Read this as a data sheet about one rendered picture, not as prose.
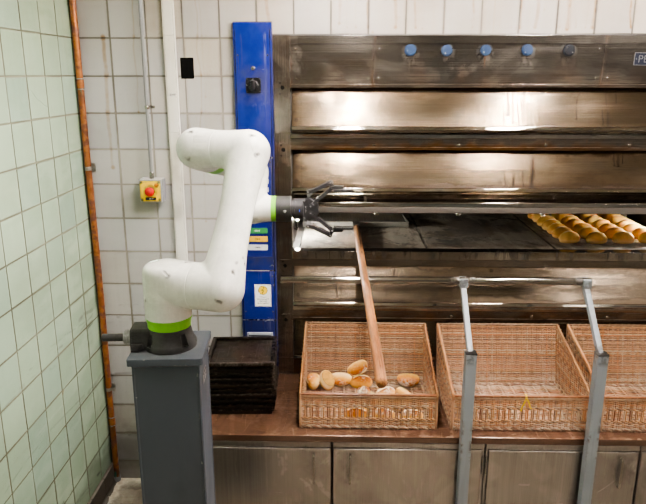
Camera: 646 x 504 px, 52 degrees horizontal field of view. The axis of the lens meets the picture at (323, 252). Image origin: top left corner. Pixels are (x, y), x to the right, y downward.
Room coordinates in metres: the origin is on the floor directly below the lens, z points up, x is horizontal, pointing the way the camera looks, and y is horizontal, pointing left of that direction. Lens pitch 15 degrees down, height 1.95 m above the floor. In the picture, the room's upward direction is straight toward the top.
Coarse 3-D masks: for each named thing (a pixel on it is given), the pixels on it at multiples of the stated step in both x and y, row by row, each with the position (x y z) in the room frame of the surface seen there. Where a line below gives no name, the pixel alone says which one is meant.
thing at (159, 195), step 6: (144, 180) 2.80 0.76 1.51; (150, 180) 2.80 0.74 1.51; (156, 180) 2.80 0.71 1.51; (162, 180) 2.81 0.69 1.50; (144, 186) 2.79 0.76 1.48; (150, 186) 2.79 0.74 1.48; (162, 186) 2.81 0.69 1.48; (144, 192) 2.79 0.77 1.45; (156, 192) 2.79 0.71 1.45; (162, 192) 2.80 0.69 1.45; (144, 198) 2.79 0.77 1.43; (150, 198) 2.79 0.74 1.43; (156, 198) 2.79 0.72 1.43; (162, 198) 2.80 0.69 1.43
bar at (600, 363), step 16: (464, 288) 2.45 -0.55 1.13; (464, 304) 2.40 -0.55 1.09; (592, 304) 2.39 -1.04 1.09; (464, 320) 2.35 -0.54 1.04; (592, 320) 2.34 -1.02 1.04; (592, 336) 2.32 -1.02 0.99; (464, 352) 2.27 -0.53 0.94; (464, 368) 2.25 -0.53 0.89; (592, 368) 2.26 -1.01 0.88; (464, 384) 2.24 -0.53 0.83; (592, 384) 2.25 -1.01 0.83; (464, 400) 2.24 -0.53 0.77; (592, 400) 2.23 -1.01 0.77; (464, 416) 2.24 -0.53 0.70; (592, 416) 2.22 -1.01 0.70; (464, 432) 2.24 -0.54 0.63; (592, 432) 2.22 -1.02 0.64; (464, 448) 2.24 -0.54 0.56; (592, 448) 2.22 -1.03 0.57; (464, 464) 2.24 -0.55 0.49; (592, 464) 2.22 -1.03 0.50; (464, 480) 2.24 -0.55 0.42; (592, 480) 2.22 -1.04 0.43; (464, 496) 2.24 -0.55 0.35
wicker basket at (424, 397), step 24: (312, 336) 2.80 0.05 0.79; (336, 336) 2.80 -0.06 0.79; (360, 336) 2.79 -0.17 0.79; (384, 336) 2.79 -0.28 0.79; (408, 336) 2.79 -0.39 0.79; (336, 360) 2.77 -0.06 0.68; (384, 360) 2.76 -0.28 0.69; (408, 360) 2.76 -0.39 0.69; (432, 384) 2.41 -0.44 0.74; (312, 408) 2.36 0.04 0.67; (336, 408) 2.50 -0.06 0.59; (384, 408) 2.35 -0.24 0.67; (408, 408) 2.35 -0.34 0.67; (432, 408) 2.34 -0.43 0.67
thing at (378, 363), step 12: (360, 240) 2.93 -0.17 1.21; (360, 252) 2.72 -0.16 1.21; (360, 264) 2.55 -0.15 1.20; (360, 276) 2.42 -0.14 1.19; (372, 300) 2.13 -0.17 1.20; (372, 312) 2.00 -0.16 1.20; (372, 324) 1.89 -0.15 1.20; (372, 336) 1.80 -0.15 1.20; (372, 348) 1.73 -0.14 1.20; (384, 372) 1.57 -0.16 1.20; (384, 384) 1.53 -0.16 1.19
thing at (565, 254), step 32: (320, 256) 2.85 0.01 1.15; (352, 256) 2.85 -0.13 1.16; (384, 256) 2.84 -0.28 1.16; (416, 256) 2.84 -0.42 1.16; (448, 256) 2.83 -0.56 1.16; (480, 256) 2.83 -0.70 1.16; (512, 256) 2.83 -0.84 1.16; (544, 256) 2.82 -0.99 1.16; (576, 256) 2.82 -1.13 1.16; (608, 256) 2.82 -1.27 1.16; (640, 256) 2.81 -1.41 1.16
